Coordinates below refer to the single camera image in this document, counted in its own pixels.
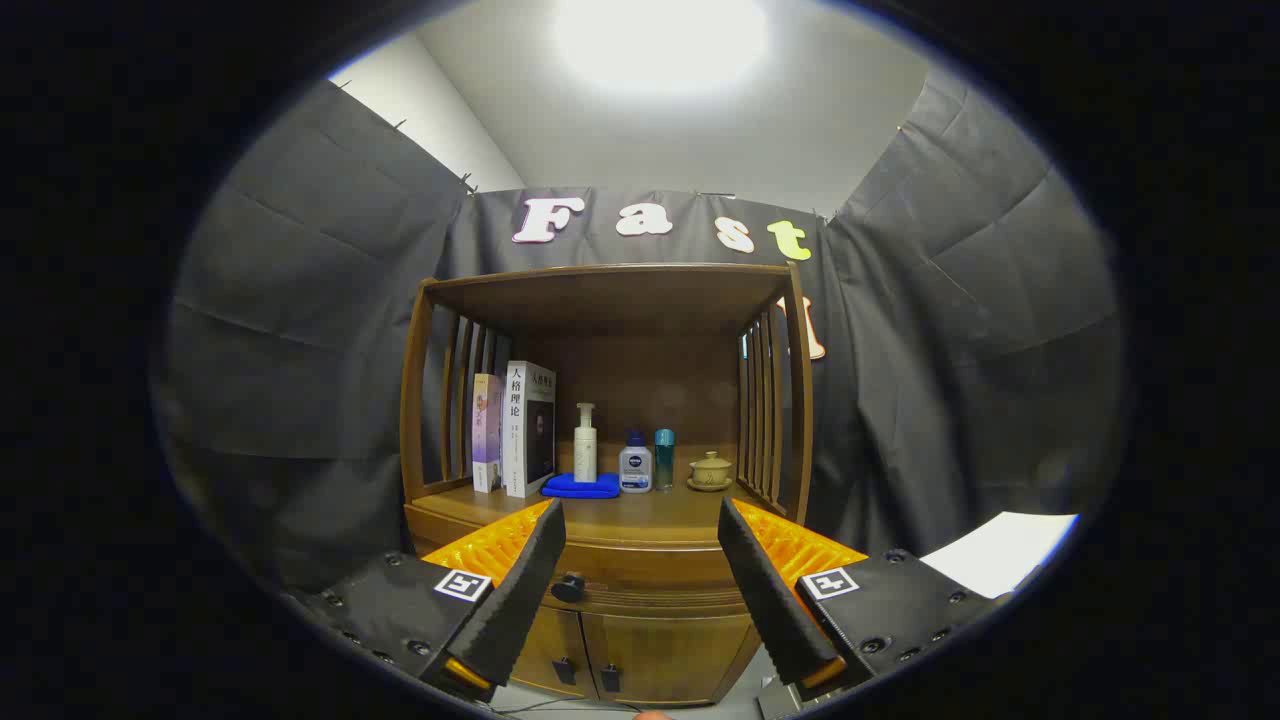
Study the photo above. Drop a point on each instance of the ceramic lidded teacup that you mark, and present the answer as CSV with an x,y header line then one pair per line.
x,y
711,470

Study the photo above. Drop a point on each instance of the wooden cabinet door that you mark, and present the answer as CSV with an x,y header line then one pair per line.
x,y
555,640
670,655

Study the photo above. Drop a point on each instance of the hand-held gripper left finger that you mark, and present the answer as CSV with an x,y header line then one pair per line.
x,y
520,590

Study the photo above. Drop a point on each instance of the white bottle blue cap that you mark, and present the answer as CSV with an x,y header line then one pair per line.
x,y
635,470

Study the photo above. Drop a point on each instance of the teal bottle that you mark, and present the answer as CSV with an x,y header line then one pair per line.
x,y
664,455

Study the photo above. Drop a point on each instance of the blue folded cloth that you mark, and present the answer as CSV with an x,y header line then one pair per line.
x,y
580,488

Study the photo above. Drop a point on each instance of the wooden cabinet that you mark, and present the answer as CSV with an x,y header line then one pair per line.
x,y
640,370

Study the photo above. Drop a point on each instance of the white book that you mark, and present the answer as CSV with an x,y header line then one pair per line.
x,y
518,430

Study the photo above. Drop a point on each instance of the wooden countertop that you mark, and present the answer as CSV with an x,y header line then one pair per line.
x,y
650,505

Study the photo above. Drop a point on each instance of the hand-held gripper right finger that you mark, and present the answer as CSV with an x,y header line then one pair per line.
x,y
770,600

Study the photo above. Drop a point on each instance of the white pump bottle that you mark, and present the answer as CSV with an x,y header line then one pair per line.
x,y
586,450

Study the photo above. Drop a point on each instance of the black backdrop cloth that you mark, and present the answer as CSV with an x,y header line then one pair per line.
x,y
320,330

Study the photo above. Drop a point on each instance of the purple book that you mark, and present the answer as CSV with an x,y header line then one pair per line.
x,y
487,430

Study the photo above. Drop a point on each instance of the wooden drawer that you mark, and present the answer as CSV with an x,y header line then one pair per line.
x,y
650,575

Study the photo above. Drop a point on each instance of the white table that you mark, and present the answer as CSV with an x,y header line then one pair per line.
x,y
1000,550

